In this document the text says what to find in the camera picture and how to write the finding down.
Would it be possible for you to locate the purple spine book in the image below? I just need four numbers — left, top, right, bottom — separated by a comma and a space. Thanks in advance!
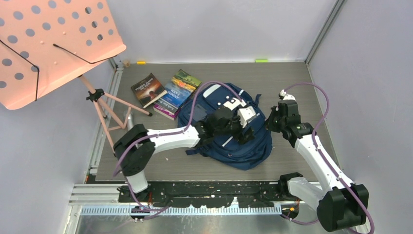
153, 104, 179, 120

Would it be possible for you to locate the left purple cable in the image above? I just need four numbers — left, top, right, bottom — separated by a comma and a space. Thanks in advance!
113, 80, 246, 209

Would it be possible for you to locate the purple cable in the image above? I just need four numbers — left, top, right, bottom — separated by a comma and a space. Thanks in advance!
113, 80, 246, 209
279, 81, 375, 234

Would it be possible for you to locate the black mounting base plate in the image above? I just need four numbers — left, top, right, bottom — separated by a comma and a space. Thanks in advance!
135, 181, 301, 208

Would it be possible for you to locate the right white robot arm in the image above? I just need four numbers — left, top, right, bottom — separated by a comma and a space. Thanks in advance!
265, 90, 369, 232

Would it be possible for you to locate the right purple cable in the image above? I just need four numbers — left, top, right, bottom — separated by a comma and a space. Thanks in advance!
279, 81, 375, 234

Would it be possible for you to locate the blue Animal Farm book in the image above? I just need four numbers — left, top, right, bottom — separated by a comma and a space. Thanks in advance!
155, 69, 202, 114

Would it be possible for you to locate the aluminium frame rail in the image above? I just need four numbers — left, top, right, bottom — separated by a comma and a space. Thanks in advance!
70, 184, 293, 216

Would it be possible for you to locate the pink perforated music stand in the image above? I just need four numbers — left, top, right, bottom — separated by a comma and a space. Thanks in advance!
0, 0, 153, 153

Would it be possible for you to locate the navy blue student backpack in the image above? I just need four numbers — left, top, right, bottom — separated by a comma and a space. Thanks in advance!
186, 83, 273, 170

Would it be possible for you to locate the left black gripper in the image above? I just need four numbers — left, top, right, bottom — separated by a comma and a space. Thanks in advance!
214, 108, 255, 145

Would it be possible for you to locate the green tape marker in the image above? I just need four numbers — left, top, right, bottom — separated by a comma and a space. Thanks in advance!
255, 59, 268, 63

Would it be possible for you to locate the dark Three Days book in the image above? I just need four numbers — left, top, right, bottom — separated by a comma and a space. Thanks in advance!
131, 73, 167, 108

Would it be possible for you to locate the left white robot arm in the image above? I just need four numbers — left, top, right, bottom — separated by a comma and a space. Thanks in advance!
113, 106, 258, 202

